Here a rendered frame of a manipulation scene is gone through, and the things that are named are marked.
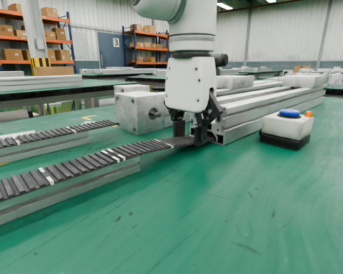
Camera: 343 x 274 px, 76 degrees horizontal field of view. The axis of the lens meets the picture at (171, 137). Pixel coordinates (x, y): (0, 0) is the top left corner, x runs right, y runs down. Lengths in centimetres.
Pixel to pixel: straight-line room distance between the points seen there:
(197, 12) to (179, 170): 26
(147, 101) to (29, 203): 34
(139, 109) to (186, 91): 16
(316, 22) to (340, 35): 139
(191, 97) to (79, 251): 29
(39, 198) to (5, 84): 155
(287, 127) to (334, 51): 1491
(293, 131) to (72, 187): 41
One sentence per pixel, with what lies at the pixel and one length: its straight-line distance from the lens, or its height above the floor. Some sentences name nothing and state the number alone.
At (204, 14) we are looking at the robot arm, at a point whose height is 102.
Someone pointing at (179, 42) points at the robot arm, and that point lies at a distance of 41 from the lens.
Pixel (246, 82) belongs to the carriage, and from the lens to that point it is 92.
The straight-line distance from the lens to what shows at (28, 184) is 31.
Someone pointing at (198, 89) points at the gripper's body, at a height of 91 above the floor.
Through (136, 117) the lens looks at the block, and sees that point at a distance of 54.
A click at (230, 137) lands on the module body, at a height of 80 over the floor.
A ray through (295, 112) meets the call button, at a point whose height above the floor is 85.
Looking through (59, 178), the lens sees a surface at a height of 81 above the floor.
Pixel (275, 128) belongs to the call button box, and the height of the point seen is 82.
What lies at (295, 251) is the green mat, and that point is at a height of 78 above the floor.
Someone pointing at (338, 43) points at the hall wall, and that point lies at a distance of 1545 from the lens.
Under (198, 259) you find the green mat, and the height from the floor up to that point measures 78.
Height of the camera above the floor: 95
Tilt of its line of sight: 18 degrees down
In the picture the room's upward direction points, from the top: straight up
